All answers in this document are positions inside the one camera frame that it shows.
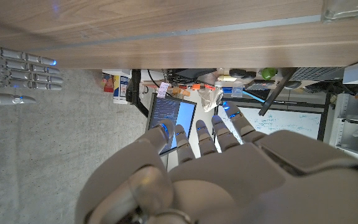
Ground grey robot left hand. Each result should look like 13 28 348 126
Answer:
75 101 358 224

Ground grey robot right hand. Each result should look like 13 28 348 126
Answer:
0 40 64 106

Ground white toothpaste box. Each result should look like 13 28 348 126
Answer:
321 0 358 23

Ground computer monitor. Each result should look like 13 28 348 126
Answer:
145 92 198 156

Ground white plastic bag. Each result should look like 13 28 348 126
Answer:
196 88 224 113

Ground clear plastic cup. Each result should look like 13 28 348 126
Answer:
231 81 244 98

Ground black keyboard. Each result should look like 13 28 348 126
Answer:
246 79 281 91
289 66 345 82

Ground flat white box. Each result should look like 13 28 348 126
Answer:
101 68 132 77

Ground white paper tag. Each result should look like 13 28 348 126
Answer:
156 82 170 99

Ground white wipes canister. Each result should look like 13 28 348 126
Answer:
112 75 131 105

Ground black tablet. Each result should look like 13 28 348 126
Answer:
172 68 219 78

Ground green ball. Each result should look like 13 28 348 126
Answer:
260 67 278 80

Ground black computer mouse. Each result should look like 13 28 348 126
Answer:
283 80 303 90

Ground white shelf unit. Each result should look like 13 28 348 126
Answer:
329 91 358 166

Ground whiteboard with black frame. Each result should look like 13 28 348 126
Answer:
218 105 331 142

